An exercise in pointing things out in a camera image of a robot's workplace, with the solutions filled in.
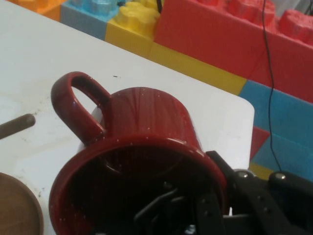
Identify brown wooden mug tree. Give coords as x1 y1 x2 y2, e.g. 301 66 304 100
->
0 114 45 235

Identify colourful giant building blocks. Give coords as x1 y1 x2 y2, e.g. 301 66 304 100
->
154 0 313 103

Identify giant coloured building blocks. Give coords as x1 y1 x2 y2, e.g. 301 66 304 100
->
105 0 247 95

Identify red foam wedge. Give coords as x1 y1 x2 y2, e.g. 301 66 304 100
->
249 126 271 160

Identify blue foam building block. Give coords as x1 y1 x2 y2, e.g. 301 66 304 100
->
238 79 313 183

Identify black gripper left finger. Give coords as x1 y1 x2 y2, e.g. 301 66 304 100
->
134 188 197 235

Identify thin black hanging cable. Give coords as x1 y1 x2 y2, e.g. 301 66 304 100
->
261 0 283 172

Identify orange foam building block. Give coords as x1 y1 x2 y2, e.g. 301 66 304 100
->
13 0 68 22

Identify blue-grey foam building block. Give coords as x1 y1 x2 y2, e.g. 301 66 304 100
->
60 0 128 41

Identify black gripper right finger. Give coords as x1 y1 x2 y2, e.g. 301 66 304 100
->
195 150 313 235

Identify red ceramic mug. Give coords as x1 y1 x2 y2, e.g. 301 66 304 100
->
48 71 229 235

